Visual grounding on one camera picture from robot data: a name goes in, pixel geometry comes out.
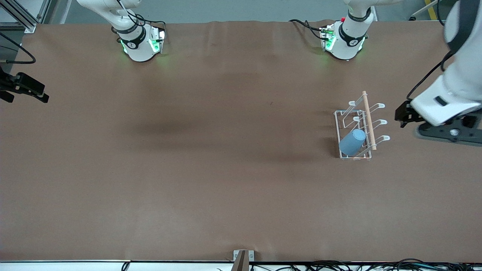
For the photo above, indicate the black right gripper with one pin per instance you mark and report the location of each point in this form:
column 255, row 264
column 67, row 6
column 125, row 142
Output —
column 11, row 83

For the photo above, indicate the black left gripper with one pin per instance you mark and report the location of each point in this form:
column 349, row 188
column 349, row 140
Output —
column 404, row 113

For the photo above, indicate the blue plastic cup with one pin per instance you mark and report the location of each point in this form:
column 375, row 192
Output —
column 352, row 143

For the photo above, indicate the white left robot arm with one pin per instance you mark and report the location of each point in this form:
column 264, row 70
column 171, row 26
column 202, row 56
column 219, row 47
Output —
column 452, row 101

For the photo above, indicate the white stand leg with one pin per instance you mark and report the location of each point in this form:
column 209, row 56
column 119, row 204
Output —
column 423, row 10

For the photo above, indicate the brown table mat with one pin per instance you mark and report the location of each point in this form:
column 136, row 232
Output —
column 188, row 188

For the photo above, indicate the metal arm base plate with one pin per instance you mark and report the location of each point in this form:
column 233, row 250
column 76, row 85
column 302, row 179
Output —
column 327, row 37
column 161, row 37

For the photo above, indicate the grey metal mounting bracket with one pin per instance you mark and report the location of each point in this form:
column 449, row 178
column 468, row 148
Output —
column 236, row 255

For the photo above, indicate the brown upright post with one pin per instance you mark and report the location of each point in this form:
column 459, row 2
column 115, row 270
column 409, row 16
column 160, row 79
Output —
column 241, row 263

